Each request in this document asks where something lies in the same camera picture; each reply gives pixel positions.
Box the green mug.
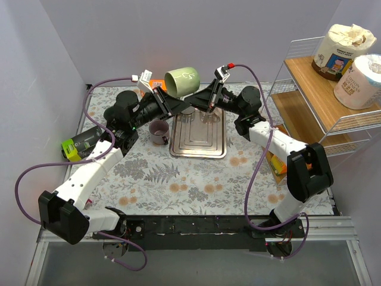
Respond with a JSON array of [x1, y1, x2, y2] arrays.
[[164, 67, 201, 98]]

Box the purple mug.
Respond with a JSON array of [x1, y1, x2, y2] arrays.
[[149, 120, 170, 145]]

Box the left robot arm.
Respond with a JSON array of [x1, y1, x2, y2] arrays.
[[38, 88, 190, 245]]

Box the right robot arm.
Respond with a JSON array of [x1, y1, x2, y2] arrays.
[[185, 80, 333, 237]]

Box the pink mug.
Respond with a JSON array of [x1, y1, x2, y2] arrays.
[[201, 111, 214, 120]]

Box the blue white mug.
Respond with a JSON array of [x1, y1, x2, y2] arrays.
[[181, 107, 195, 115]]

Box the orange box at back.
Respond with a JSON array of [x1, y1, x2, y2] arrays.
[[149, 79, 167, 91]]

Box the steel tray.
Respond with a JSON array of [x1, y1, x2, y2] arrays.
[[170, 108, 227, 158]]

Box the green black box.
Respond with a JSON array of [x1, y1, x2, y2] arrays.
[[61, 126, 103, 161]]

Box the orange yellow box on shelf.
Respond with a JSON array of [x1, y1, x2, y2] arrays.
[[270, 153, 287, 176]]

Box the cartoon toilet paper roll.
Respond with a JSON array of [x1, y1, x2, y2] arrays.
[[311, 24, 377, 82]]

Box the orange pink sponge box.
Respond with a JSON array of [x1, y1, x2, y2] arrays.
[[83, 199, 92, 210]]

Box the pink toilet paper roll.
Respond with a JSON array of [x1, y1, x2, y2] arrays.
[[333, 54, 380, 110]]

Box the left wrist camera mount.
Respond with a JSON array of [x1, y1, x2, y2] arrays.
[[131, 70, 153, 94]]

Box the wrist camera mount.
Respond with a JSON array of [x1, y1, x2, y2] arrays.
[[214, 63, 235, 83], [131, 70, 153, 94]]

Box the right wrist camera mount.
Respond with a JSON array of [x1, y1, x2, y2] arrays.
[[214, 63, 235, 83]]

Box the wire wooden shelf rack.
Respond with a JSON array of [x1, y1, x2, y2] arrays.
[[257, 36, 381, 187]]

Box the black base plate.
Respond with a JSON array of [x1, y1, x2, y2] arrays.
[[92, 214, 307, 253]]

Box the aluminium frame rail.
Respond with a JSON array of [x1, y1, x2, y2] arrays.
[[26, 216, 371, 285]]

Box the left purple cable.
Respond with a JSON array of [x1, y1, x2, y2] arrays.
[[14, 77, 148, 271]]

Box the purple cable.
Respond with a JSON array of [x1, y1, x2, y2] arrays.
[[14, 77, 148, 271], [233, 64, 310, 260]]

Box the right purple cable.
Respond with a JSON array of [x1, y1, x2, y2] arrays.
[[233, 64, 310, 260]]

